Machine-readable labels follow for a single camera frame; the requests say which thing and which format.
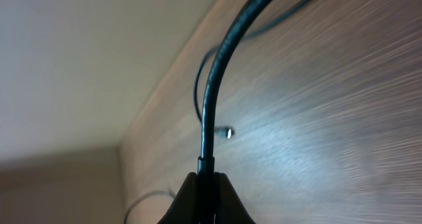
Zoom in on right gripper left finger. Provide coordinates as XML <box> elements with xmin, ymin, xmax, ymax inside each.
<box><xmin>158</xmin><ymin>173</ymin><xmax>198</xmax><ymax>224</ymax></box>

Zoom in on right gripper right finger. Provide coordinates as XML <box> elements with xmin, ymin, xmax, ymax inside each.
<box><xmin>214</xmin><ymin>173</ymin><xmax>255</xmax><ymax>224</ymax></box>

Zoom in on right camera black cable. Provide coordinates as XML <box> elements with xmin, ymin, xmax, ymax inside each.
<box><xmin>123</xmin><ymin>189</ymin><xmax>175</xmax><ymax>224</ymax></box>

